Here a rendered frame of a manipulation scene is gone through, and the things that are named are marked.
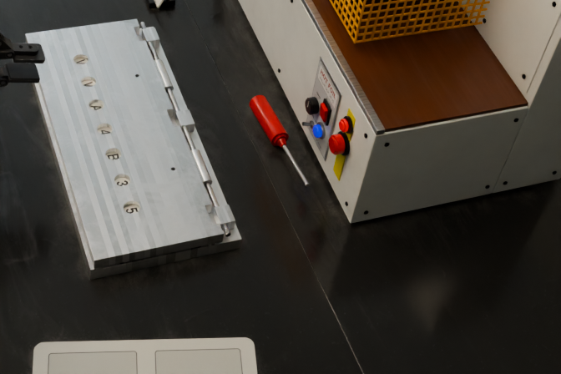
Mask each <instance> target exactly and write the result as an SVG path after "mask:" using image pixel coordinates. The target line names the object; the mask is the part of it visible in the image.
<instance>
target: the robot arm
mask: <svg viewBox="0 0 561 374"><path fill-rule="evenodd" d="M11 58H12V59H13V61H14V63H5V65H4V67H5V68H4V67H2V66H0V87H5V86H7V85H8V83H39V81H40V77H39V74H38V70H37V66H36V64H35V63H44V62H45V57H44V53H43V49H42V46H41V44H39V43H11V40H10V39H9V38H6V37H5V36H4V35H3V34H2V33H1V32H0V59H11Z"/></svg>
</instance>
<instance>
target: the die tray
mask: <svg viewBox="0 0 561 374"><path fill-rule="evenodd" d="M33 374H257V367H256V359H255V345H254V342H253V341H252V340H251V339H249V338H246V337H233V338H197V339H161V340H125V341H55V342H41V343H39V344H37V345H36V346H35V347H34V351H33Z"/></svg>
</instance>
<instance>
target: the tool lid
mask: <svg viewBox="0 0 561 374"><path fill-rule="evenodd" d="M137 35H139V23H138V20H137V19H131V20H124V21H118V22H111V23H100V24H94V25H88V26H81V27H75V28H63V29H56V30H50V31H43V32H37V33H26V34H25V37H26V43H39V44H41V46H42V49H43V53H44V57H45V62H44V63H35V64H36V66H37V70H38V74H39V77H40V81H39V83H38V85H39V88H40V91H41V94H42V97H43V101H44V105H45V108H46V110H47V114H48V118H49V122H50V124H51V127H52V130H53V135H54V138H55V141H56V144H57V146H58V152H59V154H60V158H61V160H62V163H63V168H64V171H65V174H66V177H67V180H68V185H69V188H70V190H71V194H72V196H73V202H74V204H75V207H76V210H77V213H78V218H79V221H80V224H81V227H82V230H83V235H84V238H85V240H86V243H87V247H88V251H89V254H90V257H91V260H92V263H93V267H94V269H96V268H99V267H104V266H108V265H115V264H119V263H124V262H128V261H132V260H139V259H143V258H147V257H151V256H156V255H162V254H167V253H171V252H176V251H179V250H187V249H191V248H195V247H199V246H203V245H210V244H214V243H219V242H222V241H223V235H224V233H223V231H222V229H221V227H220V224H215V225H212V223H211V220H210V217H209V215H208V213H210V212H211V206H212V204H211V202H210V198H209V196H208V194H207V192H206V189H205V183H207V182H210V184H212V179H211V178H210V174H209V172H208V170H207V168H206V165H205V162H204V160H203V158H202V155H201V153H200V151H199V150H198V149H194V150H190V149H189V146H188V145H187V142H186V140H185V137H184V134H183V132H182V129H181V127H180V126H179V125H178V126H173V125H172V122H171V120H170V118H172V117H173V107H172V105H171V102H170V101H169V97H168V94H167V88H171V89H172V91H173V90H174V87H173V84H172V83H171V81H170V78H169V75H168V73H167V70H166V68H165V66H164V63H163V61H162V60H161V59H157V60H153V58H152V56H151V53H150V51H149V48H148V45H147V43H146V41H145V40H144V41H139V39H138V37H137ZM76 58H86V59H87V60H88V62H87V63H85V64H77V63H75V62H74V60H75V59H76ZM84 80H93V81H94V82H95V85H94V86H92V87H86V86H83V85H82V82H83V81H84ZM94 103H99V104H102V105H103V106H104V107H103V108H102V109H100V110H93V109H91V108H90V107H89V106H90V104H94ZM101 127H109V128H111V129H112V132H111V133H110V134H100V133H99V132H98V129H99V128H101ZM113 151H114V152H118V153H119V154H120V155H121V157H120V158H119V159H115V160H112V159H108V158H107V157H106V154H107V153H109V152H113ZM120 177H124V178H127V179H128V180H129V181H130V183H129V184H128V185H126V186H119V185H117V184H115V182H114V181H115V180H116V179H117V178H120ZM126 205H137V206H138V207H139V211H138V212H137V213H134V214H130V213H127V212H126V211H125V210H124V207H125V206H126Z"/></svg>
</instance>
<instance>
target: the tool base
mask: <svg viewBox="0 0 561 374"><path fill-rule="evenodd" d="M140 27H141V28H140V29H139V35H137V37H138V39H139V41H144V40H145V41H146V43H147V45H148V48H149V51H150V53H151V56H152V58H153V60H157V59H161V60H162V61H163V63H164V66H165V68H166V70H167V73H168V75H169V78H170V81H171V83H172V84H173V87H174V90H173V91H172V89H171V88H167V94H168V97H169V101H170V102H171V105H172V107H173V117H172V118H170V120H171V122H172V125H173V126H178V125H179V126H180V127H181V129H182V132H183V134H184V137H185V140H186V142H187V145H188V146H189V149H190V150H194V149H198V150H199V151H200V153H201V155H202V158H203V160H204V162H205V165H206V168H207V170H208V172H209V174H210V178H211V179H212V184H210V182H207V183H205V189H206V192H207V194H208V196H209V198H210V202H211V204H212V206H211V212H210V213H208V215H209V217H210V220H211V223H212V225H215V224H220V227H221V229H222V231H223V233H224V235H223V241H222V242H219V243H214V244H210V245H203V246H201V247H200V248H198V247H195V248H191V249H187V250H179V251H176V252H171V253H167V254H162V255H156V256H151V257H147V258H143V259H139V260H132V261H128V262H124V263H123V264H115V265H108V266H104V267H99V268H96V269H94V266H93V263H92V260H91V257H90V254H89V251H88V247H87V243H86V240H85V238H84V235H83V230H82V227H81V224H80V221H79V218H78V213H77V210H76V207H75V204H74V202H73V196H72V194H71V190H70V188H69V185H68V180H67V177H66V174H65V171H64V168H63V163H62V160H61V158H60V154H59V152H58V146H57V144H56V141H55V138H54V135H53V130H52V127H51V124H50V122H49V118H48V114H47V110H46V108H45V105H44V101H43V97H42V94H41V91H40V88H39V85H38V83H33V89H34V93H35V95H36V98H37V101H38V106H39V109H40V112H41V115H42V118H43V123H44V126H45V129H46V132H47V135H48V140H49V143H50V146H51V149H52V151H53V157H54V160H55V163H56V165H57V169H58V173H59V177H60V179H61V183H62V186H63V191H64V193H65V196H66V200H67V202H68V207H69V210H70V214H71V216H72V219H73V224H74V228H75V230H76V233H77V237H78V241H79V244H80V247H81V251H82V253H83V258H84V261H85V264H86V267H87V270H88V275H89V278H90V280H93V279H98V278H101V277H105V276H110V275H117V274H121V273H124V272H129V271H133V270H140V269H144V268H149V267H152V266H157V265H163V264H168V263H172V262H176V261H180V260H187V259H191V258H195V257H199V256H203V255H210V254H214V253H219V252H222V251H227V250H233V249H238V248H240V245H241V241H242V239H241V237H240V233H239V231H238V229H237V227H236V224H235V218H234V216H233V214H232V212H231V209H230V206H229V205H228V204H227V203H226V200H225V197H224V195H223V193H222V190H221V188H220V185H219V183H218V180H217V179H216V176H215V173H214V171H213V169H212V166H211V164H210V161H209V159H208V156H207V154H206V152H205V149H204V146H203V144H202V143H201V140H200V137H199V135H198V133H197V130H196V128H195V122H194V120H193V118H192V116H191V113H190V111H189V110H188V109H187V106H186V104H185V102H184V99H183V96H182V94H181V92H180V90H179V86H178V84H177V83H176V80H175V78H174V75H173V73H172V70H171V68H170V66H169V63H168V60H167V58H166V56H165V54H164V50H163V49H162V46H161V44H160V42H159V36H158V34H157V32H156V29H155V28H154V27H149V28H147V27H146V26H145V24H144V22H141V23H140Z"/></svg>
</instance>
